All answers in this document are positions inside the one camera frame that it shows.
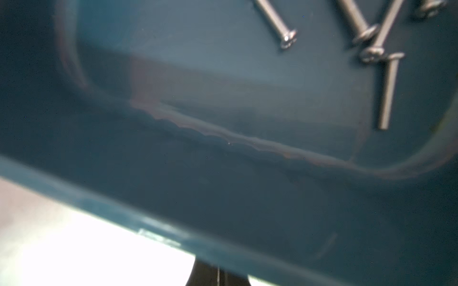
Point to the teal plastic storage tray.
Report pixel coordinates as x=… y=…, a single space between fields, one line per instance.
x=185 y=120

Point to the silver screw in tray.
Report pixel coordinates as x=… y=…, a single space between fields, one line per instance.
x=391 y=70
x=360 y=27
x=286 y=35
x=376 y=51

